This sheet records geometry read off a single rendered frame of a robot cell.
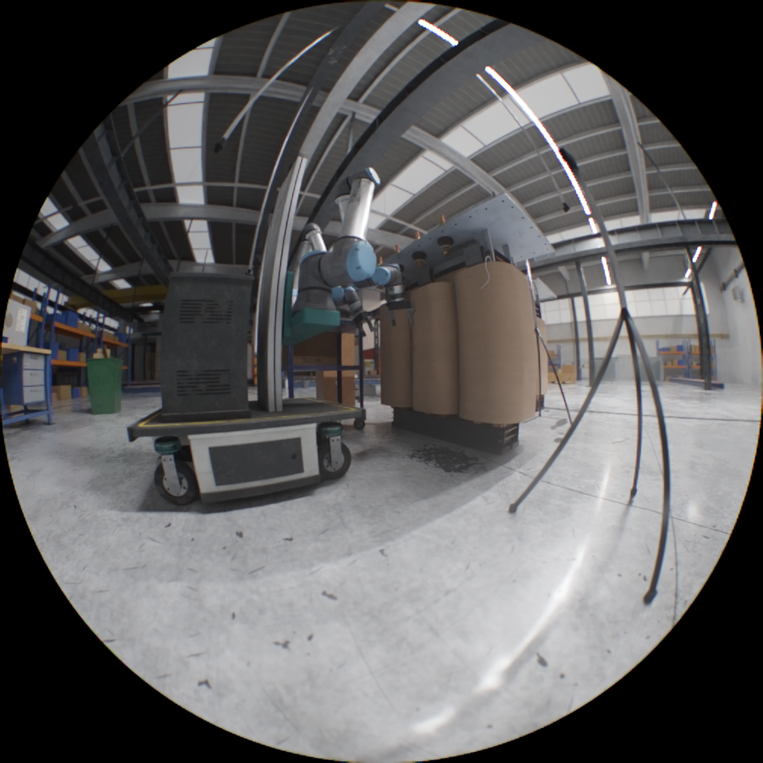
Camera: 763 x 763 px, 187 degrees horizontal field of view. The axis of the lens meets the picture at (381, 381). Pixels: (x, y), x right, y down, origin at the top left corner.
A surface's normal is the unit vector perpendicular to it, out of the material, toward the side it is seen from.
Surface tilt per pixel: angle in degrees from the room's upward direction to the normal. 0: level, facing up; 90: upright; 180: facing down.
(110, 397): 94
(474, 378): 90
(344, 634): 0
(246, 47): 175
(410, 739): 0
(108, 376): 94
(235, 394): 90
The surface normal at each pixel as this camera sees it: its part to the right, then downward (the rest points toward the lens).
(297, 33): -0.07, 1.00
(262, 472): 0.62, 0.01
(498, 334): -0.54, 0.04
